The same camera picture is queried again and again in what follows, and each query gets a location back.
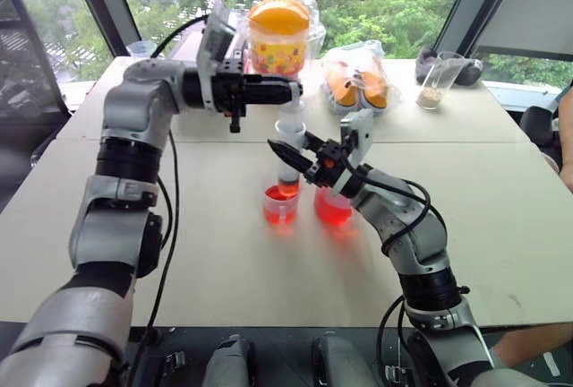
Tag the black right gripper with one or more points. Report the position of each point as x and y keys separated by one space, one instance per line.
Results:
x=329 y=165

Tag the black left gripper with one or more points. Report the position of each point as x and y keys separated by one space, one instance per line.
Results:
x=229 y=87

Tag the clear plastic syringe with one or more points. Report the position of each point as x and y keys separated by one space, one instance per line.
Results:
x=288 y=154

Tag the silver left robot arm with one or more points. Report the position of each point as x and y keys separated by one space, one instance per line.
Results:
x=134 y=105

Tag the person bare forearm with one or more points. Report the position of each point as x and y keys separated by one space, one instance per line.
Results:
x=566 y=136

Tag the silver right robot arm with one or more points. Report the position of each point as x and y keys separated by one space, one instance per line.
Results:
x=416 y=243

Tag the small cup with red liquid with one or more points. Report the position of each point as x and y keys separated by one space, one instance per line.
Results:
x=280 y=208

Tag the large cup with red liquid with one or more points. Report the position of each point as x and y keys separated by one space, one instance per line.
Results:
x=333 y=212

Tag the clear empty plastic cup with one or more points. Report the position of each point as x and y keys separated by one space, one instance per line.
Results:
x=141 y=49

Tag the candy jar with orange lid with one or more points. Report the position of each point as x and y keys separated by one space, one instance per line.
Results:
x=278 y=42

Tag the clear crumpled plastic bag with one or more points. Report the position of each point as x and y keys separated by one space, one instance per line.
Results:
x=315 y=33

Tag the plastic bag of orange items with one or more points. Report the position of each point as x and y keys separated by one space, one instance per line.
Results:
x=358 y=80

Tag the clear glass with grains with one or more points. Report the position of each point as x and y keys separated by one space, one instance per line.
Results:
x=436 y=87

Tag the dark grey cloth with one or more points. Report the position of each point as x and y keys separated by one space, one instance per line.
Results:
x=425 y=66

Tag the dark grey rounded shape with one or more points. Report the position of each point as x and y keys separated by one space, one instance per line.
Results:
x=230 y=362
x=342 y=362

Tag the black chair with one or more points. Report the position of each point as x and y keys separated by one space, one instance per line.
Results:
x=539 y=131

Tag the black buckle clip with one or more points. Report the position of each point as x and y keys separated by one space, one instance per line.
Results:
x=397 y=374
x=173 y=362

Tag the person bare leg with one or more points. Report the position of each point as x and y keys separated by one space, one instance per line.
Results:
x=532 y=344

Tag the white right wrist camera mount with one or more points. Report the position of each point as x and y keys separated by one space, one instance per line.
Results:
x=360 y=134

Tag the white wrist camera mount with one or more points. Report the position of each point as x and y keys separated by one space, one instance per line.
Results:
x=214 y=42
x=360 y=134

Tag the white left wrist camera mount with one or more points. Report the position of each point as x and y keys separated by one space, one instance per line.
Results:
x=214 y=42

